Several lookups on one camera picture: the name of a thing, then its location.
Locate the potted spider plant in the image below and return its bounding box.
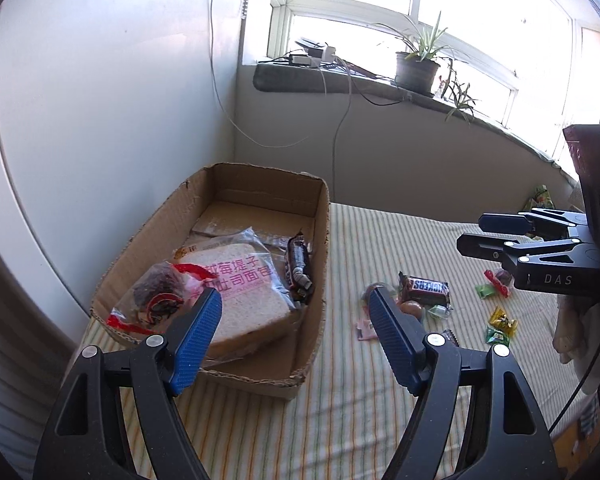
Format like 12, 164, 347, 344
370, 10, 463, 96

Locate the green printed carton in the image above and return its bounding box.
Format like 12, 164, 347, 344
522, 185, 557, 212

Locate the brown chocolate bar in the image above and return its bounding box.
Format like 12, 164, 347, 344
397, 271, 453, 311

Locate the thin white cable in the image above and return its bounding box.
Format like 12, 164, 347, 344
209, 0, 263, 145

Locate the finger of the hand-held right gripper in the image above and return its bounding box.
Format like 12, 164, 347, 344
478, 208, 590, 241
456, 232, 600, 267

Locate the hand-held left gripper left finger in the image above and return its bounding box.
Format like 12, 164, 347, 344
32, 287, 224, 480

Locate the yellow candy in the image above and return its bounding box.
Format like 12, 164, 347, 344
489, 306, 520, 335

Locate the red candy packet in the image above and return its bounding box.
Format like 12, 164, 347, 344
484, 269, 515, 297

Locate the small trailing plant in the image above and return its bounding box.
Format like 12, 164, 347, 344
436, 57, 481, 123

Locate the cardboard box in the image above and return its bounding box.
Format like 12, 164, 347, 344
90, 161, 331, 401

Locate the striped bed sheet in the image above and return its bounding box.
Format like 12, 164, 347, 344
75, 202, 596, 480

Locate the grey ribbed panel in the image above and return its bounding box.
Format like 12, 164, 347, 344
0, 220, 88, 466

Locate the round candy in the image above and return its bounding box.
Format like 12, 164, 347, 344
397, 300, 453, 321

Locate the grey cable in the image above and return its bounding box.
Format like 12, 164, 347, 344
330, 57, 355, 202

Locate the grey window sill cover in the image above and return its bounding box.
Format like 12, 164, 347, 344
252, 62, 581, 181

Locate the sliced bread packet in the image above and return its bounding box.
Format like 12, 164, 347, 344
172, 227, 311, 361

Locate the red snack bag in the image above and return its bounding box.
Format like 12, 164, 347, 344
106, 260, 221, 341

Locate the dark chocolate bar wrapper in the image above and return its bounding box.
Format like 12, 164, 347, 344
285, 235, 315, 303

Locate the white crumpled cloth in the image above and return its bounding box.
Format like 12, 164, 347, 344
552, 295, 600, 366

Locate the white cabinet panel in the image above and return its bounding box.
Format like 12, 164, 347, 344
0, 0, 246, 321

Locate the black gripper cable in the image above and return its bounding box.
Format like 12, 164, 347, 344
547, 297, 600, 433

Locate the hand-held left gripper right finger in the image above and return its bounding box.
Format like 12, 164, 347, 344
367, 285, 563, 480

